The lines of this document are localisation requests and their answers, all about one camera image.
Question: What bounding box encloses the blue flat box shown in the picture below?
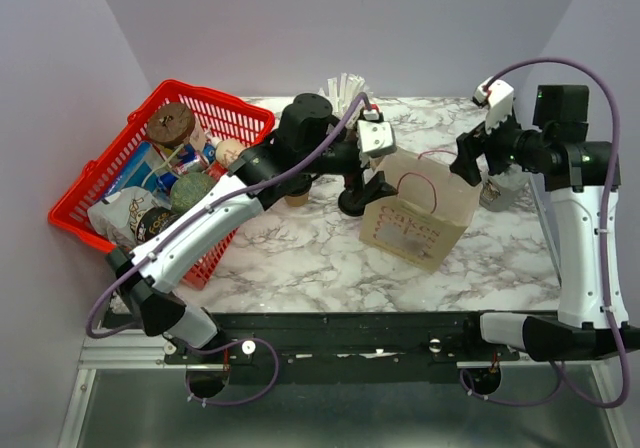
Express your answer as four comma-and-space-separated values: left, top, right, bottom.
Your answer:
103, 141, 164, 197

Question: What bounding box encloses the green round melon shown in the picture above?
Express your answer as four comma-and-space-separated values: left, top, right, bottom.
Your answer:
170, 172, 216, 215

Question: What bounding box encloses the blue drink can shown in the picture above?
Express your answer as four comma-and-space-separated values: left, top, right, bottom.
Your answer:
156, 171, 182, 194

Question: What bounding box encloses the black Force tub pink lid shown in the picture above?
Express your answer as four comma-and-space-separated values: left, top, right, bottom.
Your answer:
133, 206, 181, 245

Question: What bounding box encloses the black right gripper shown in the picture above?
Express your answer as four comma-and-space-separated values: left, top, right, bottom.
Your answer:
448, 101, 548, 186

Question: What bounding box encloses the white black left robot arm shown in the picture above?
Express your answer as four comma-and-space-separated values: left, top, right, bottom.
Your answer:
107, 93, 396, 363

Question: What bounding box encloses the white grey snack bag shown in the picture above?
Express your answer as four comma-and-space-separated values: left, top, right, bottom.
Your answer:
87, 187, 159, 249

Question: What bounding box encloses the black table front rail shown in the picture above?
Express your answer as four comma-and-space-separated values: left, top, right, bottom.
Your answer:
102, 307, 559, 387

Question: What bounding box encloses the red plastic shopping basket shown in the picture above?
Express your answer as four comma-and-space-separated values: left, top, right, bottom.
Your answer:
47, 78, 277, 292

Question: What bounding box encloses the brown lidded round jar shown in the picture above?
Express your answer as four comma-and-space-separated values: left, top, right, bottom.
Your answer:
146, 102, 196, 148

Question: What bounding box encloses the brown paper coffee cup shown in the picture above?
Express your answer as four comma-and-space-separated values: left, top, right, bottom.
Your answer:
284, 191, 309, 208

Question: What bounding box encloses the pink beige paper bag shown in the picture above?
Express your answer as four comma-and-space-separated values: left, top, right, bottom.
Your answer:
359, 149, 481, 273

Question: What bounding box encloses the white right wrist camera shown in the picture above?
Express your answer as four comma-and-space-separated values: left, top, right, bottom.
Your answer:
472, 78, 514, 134

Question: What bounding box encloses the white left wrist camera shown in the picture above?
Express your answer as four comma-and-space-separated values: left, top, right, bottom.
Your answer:
355, 108, 397, 162

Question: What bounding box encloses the aluminium extrusion rail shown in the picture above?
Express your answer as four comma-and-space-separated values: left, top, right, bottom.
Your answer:
58, 330, 224, 447

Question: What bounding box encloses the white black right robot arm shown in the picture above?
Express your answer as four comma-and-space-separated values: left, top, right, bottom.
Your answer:
450, 80, 639, 362

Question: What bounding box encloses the red and white can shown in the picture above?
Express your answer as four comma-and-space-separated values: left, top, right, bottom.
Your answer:
206, 161, 228, 181

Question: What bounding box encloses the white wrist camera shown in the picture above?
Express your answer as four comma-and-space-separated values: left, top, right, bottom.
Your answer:
472, 78, 514, 134
355, 108, 397, 162

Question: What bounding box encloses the cream bottle with pink print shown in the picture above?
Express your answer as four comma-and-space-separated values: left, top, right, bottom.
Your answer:
212, 137, 247, 168

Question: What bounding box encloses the white wrapped straws bunch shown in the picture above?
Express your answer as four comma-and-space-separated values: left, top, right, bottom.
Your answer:
318, 73, 373, 117

